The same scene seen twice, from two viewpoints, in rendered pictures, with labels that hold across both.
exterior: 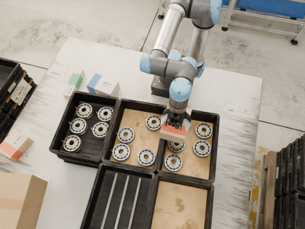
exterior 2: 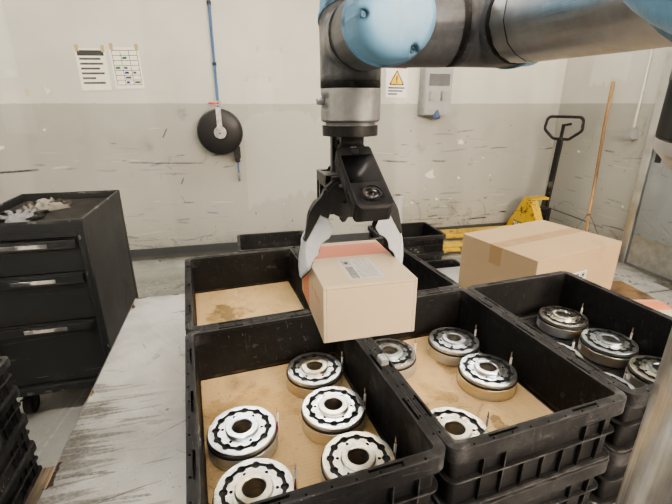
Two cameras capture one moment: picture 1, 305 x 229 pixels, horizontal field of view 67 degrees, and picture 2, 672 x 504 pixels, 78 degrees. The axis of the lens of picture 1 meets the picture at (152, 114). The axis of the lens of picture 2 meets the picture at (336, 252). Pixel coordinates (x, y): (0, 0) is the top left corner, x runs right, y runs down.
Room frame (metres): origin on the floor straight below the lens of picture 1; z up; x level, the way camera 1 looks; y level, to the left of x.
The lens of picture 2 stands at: (0.91, -0.42, 1.32)
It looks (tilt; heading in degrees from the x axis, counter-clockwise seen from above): 20 degrees down; 147
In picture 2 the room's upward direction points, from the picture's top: straight up
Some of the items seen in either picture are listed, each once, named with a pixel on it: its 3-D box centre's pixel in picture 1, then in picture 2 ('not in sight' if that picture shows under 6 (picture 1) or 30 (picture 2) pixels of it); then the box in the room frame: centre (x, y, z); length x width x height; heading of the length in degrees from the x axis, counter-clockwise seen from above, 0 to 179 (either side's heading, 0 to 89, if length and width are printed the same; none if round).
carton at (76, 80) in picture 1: (74, 83); not in sight; (1.00, 0.56, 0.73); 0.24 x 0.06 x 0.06; 164
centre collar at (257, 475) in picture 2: (204, 130); (254, 488); (0.53, -0.30, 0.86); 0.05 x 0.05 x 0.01
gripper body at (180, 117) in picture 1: (176, 114); (348, 171); (0.45, -0.10, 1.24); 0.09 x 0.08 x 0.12; 160
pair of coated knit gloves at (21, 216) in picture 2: not in sight; (16, 216); (-1.20, -0.62, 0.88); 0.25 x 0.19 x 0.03; 160
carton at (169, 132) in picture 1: (175, 123); (352, 284); (0.48, -0.11, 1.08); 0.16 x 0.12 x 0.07; 160
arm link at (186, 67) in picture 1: (181, 71); (394, 25); (0.56, -0.12, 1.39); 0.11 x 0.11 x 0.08; 70
